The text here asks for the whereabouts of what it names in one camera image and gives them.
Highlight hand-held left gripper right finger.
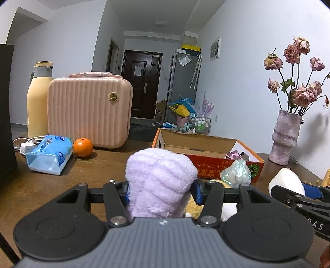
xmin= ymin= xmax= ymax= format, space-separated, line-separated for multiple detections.
xmin=189 ymin=179 xmax=274 ymax=228

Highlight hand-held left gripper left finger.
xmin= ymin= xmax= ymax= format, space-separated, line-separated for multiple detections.
xmin=55 ymin=182 xmax=129 ymax=228

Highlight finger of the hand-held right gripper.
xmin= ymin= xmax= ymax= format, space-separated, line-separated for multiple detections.
xmin=271 ymin=185 xmax=310 ymax=207
xmin=303 ymin=183 xmax=330 ymax=199

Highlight white makeup sponge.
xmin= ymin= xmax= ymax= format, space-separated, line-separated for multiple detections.
xmin=268 ymin=168 xmax=305 ymax=197

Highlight yellow and white plush toy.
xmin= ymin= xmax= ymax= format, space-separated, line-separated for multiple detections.
xmin=184 ymin=179 xmax=239 ymax=222

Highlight lilac fluffy towel roll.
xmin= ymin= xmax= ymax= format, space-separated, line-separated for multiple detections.
xmin=125 ymin=148 xmax=198 ymax=219

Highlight red cardboard box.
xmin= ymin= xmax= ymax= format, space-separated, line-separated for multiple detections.
xmin=152 ymin=127 xmax=265 ymax=183

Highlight iridescent plastic pouch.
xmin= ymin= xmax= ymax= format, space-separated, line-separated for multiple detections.
xmin=221 ymin=158 xmax=252 ymax=188

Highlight purple ceramic vase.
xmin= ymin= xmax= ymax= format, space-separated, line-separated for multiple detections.
xmin=269 ymin=110 xmax=303 ymax=166

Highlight orange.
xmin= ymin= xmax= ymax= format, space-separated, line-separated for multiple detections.
xmin=73 ymin=138 xmax=94 ymax=158

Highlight dark doormat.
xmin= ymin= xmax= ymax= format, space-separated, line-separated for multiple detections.
xmin=128 ymin=124 xmax=161 ymax=142

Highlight pink bucket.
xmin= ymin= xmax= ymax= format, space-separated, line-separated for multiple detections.
xmin=176 ymin=115 xmax=190 ymax=128

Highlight light blue tissue pack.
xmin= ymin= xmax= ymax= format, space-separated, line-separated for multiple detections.
xmin=25 ymin=134 xmax=73 ymax=176

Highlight blue and yellow bags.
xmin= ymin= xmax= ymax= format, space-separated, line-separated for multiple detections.
xmin=169 ymin=96 xmax=198 ymax=116

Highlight purple feather decoration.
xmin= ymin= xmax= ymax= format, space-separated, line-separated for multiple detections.
xmin=200 ymin=91 xmax=215 ymax=118

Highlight pink ribbed suitcase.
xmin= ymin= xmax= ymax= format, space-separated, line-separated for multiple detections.
xmin=47 ymin=72 xmax=134 ymax=150

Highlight brown cardboard box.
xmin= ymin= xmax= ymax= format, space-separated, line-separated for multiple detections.
xmin=155 ymin=99 xmax=168 ymax=124

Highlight dried pink roses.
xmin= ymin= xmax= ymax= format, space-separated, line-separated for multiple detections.
xmin=263 ymin=37 xmax=330 ymax=116

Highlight grey refrigerator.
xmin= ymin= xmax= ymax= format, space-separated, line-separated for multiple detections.
xmin=165 ymin=51 xmax=202 ymax=124

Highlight dark wooden door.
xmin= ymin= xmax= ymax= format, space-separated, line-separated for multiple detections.
xmin=122 ymin=50 xmax=163 ymax=119

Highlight cream thermos jug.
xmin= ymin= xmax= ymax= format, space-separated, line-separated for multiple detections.
xmin=26 ymin=61 xmax=54 ymax=140

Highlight white folded umbrella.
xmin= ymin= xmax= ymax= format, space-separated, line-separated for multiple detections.
xmin=190 ymin=54 xmax=202 ymax=89

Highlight black paper bag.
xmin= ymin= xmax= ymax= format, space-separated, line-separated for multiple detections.
xmin=0 ymin=44 xmax=18 ymax=181

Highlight yellow box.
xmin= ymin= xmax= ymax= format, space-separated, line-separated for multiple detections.
xmin=182 ymin=44 xmax=202 ymax=53

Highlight wire cart with bottles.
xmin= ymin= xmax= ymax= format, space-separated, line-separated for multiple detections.
xmin=189 ymin=116 xmax=212 ymax=135

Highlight white charger cable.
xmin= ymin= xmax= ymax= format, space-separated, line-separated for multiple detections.
xmin=12 ymin=136 xmax=45 ymax=150

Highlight side door frame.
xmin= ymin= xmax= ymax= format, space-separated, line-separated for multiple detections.
xmin=106 ymin=37 xmax=121 ymax=74

